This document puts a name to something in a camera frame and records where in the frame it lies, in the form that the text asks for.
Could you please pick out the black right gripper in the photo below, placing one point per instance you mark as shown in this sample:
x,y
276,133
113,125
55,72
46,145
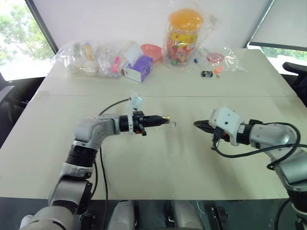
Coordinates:
x,y
219,134

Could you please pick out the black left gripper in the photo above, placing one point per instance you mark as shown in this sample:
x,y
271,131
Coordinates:
x,y
139,121

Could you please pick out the brass padlock with silver shackle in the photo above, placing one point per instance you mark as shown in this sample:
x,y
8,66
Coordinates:
x,y
166,118

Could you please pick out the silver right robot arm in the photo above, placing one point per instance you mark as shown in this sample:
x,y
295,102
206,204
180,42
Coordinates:
x,y
271,136

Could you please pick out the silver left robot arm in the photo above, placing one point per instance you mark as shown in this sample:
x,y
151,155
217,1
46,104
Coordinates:
x,y
93,130

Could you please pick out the small black box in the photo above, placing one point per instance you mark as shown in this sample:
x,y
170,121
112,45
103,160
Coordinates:
x,y
207,73

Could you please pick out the purple and white carton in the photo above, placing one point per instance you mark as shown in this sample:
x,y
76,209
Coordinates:
x,y
140,69

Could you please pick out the small orange plastic piece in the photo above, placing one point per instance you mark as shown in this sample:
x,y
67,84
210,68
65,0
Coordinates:
x,y
218,70

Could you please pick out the small blue plastic piece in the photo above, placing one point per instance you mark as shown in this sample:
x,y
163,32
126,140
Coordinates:
x,y
195,60

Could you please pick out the pink plastic bowl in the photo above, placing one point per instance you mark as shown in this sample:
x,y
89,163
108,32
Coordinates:
x,y
152,51

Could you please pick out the clear bag with pink disc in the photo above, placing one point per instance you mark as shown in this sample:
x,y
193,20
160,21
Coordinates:
x,y
230,60

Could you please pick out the clear bag with pink items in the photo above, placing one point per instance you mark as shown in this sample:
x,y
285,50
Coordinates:
x,y
109,61

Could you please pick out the orange-lidded jar of colourful beads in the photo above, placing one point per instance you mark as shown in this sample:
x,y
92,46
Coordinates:
x,y
183,40

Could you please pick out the grey rounded robot leg shell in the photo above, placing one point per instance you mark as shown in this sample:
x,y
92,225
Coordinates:
x,y
187,215
122,215

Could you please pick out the clear bag around jar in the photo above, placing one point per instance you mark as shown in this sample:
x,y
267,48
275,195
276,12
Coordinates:
x,y
209,28

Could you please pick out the clear bag with yellow toy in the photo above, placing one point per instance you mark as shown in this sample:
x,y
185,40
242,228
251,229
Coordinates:
x,y
79,58

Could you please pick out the black office chair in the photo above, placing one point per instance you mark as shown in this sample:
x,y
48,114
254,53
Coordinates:
x,y
12,98
298,79

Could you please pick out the white roller blind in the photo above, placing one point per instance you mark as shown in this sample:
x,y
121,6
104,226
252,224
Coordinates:
x,y
283,21

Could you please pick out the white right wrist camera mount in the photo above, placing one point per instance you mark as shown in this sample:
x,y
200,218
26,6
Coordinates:
x,y
226,122

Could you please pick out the black window frame post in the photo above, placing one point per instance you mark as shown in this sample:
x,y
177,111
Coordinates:
x,y
42,26

